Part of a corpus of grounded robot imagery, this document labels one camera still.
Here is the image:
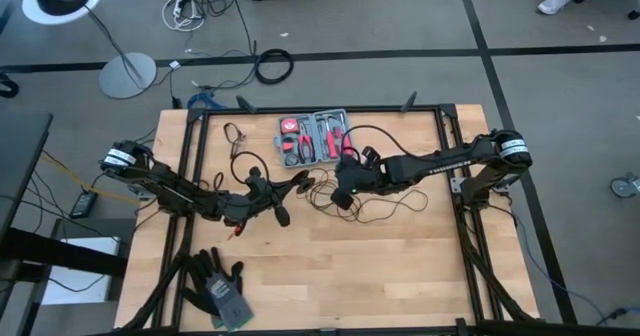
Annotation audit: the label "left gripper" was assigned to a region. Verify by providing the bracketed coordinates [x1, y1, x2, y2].
[219, 165, 306, 229]

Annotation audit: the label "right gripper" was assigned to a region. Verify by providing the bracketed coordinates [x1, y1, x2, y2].
[332, 145, 399, 211]

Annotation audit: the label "thin black cord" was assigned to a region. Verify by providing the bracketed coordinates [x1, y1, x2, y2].
[304, 168, 430, 225]

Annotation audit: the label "grey plastic tool case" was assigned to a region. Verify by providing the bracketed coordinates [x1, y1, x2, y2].
[273, 108, 356, 169]

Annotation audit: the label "silver metal tool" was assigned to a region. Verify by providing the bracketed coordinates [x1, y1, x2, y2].
[317, 113, 349, 132]

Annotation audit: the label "black work gloves with card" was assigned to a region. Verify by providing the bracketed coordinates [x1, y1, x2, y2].
[180, 247, 255, 333]

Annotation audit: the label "floor stand with grey base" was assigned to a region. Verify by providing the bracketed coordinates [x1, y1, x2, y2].
[22, 0, 158, 100]

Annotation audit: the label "black power adapter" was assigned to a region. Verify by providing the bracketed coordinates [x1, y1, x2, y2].
[69, 190, 99, 220]

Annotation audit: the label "white box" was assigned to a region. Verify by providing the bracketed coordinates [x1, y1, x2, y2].
[42, 235, 121, 306]

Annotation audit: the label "black beam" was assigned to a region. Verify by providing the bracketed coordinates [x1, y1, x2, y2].
[0, 225, 129, 280]

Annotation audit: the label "grey caster wheel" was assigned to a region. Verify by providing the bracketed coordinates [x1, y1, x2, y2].
[609, 172, 640, 200]

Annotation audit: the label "black desk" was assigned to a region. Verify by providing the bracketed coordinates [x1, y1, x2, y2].
[0, 113, 54, 237]

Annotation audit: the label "black floor plug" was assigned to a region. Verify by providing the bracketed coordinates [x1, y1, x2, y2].
[594, 305, 632, 327]

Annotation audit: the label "black floor object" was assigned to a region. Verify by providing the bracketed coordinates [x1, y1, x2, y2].
[0, 73, 20, 100]

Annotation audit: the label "red handled pliers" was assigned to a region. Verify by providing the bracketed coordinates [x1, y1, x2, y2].
[297, 129, 317, 165]

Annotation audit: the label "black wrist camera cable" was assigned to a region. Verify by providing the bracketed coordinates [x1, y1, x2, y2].
[339, 124, 419, 165]
[228, 150, 272, 187]

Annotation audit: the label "coiled black floor cable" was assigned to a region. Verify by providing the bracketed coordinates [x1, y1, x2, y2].
[254, 48, 295, 86]

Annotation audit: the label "white power strip with cables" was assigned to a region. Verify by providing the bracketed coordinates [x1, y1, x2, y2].
[161, 0, 207, 33]

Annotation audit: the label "yellow cable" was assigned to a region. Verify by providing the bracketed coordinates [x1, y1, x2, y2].
[39, 153, 142, 208]

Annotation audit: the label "long blue floor cable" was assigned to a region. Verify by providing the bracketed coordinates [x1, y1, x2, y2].
[509, 210, 609, 325]

